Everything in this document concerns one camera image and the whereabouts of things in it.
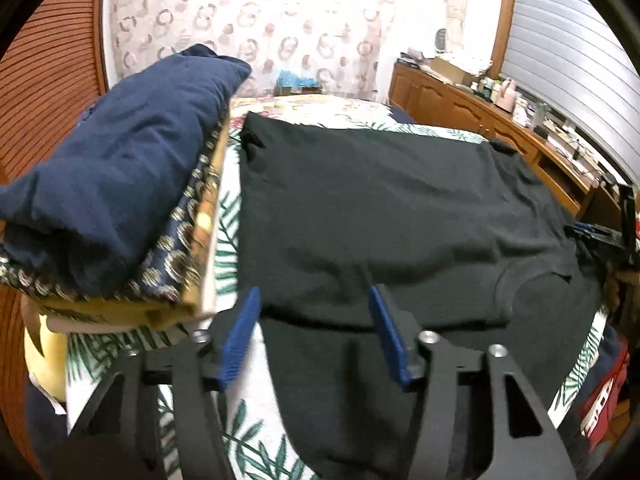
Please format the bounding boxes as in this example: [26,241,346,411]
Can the grey window blind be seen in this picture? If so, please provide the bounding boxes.
[501,0,639,179]

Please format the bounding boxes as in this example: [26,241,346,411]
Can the wooden louvered wardrobe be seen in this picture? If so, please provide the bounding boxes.
[1,0,107,183]

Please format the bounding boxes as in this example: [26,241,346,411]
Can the wooden sideboard cabinet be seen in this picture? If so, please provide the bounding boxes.
[388,63,620,222]

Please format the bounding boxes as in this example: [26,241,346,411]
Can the floral quilt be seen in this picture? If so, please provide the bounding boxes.
[230,94,397,128]

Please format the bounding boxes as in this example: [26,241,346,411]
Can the circle patterned curtain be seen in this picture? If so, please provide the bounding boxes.
[106,0,394,101]

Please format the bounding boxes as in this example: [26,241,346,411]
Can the patterned folded garment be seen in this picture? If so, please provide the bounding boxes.
[1,117,230,333]

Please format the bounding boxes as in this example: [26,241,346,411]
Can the blue item behind bed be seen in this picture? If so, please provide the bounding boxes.
[273,70,322,96]

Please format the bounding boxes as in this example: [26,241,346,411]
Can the yellow plush toy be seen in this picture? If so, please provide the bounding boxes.
[21,296,67,403]

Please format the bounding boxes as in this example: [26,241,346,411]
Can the cardboard box on cabinet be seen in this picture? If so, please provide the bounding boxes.
[430,56,477,87]

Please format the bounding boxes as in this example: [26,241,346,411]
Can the bed with leaf sheet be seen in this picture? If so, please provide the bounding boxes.
[64,94,609,480]

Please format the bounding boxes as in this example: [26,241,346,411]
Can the pink kettle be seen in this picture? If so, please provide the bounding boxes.
[496,78,516,114]

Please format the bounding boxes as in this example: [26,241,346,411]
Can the black printed t-shirt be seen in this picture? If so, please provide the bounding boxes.
[238,113,601,479]

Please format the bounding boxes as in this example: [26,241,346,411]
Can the folded navy garment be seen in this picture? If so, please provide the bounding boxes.
[1,44,250,297]

